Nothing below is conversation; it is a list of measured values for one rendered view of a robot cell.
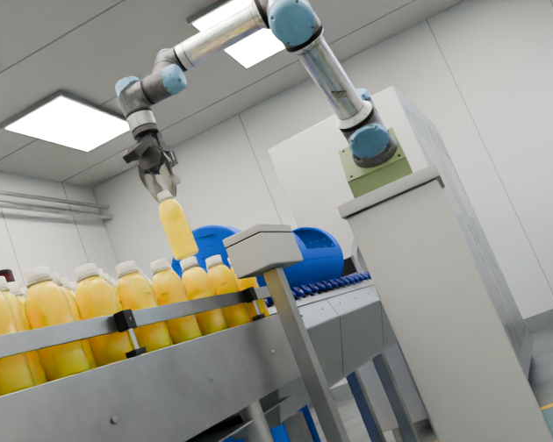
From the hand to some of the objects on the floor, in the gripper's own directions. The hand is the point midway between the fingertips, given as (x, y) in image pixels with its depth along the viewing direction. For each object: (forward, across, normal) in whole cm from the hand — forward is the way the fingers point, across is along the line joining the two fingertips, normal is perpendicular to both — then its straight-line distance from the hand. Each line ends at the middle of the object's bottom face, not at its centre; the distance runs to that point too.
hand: (164, 196), depth 172 cm
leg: (+131, +1, -122) cm, 179 cm away
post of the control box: (+130, -22, +3) cm, 132 cm away
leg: (+130, 0, -24) cm, 132 cm away
